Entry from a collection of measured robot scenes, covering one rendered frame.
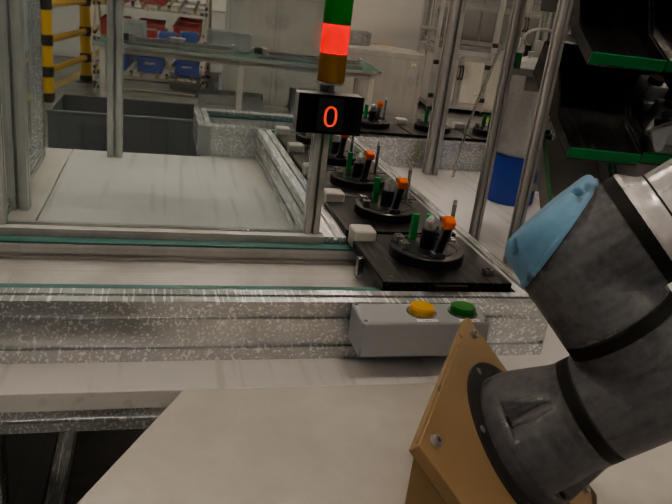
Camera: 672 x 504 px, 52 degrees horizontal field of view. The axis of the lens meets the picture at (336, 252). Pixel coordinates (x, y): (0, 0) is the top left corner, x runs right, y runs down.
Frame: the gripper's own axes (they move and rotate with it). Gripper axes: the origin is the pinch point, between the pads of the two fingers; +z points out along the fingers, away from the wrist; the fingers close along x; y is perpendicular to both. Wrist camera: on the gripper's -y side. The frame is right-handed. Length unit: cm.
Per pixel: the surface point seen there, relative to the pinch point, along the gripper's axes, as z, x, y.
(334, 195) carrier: 38, -55, 12
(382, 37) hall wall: 973, 85, -410
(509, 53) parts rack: 16.4, -24.2, -17.2
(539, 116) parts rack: 5.3, -21.5, -1.4
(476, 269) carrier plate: 7.0, -31.1, 27.8
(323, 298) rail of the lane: -7, -60, 35
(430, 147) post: 114, -17, -20
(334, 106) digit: 6, -60, 1
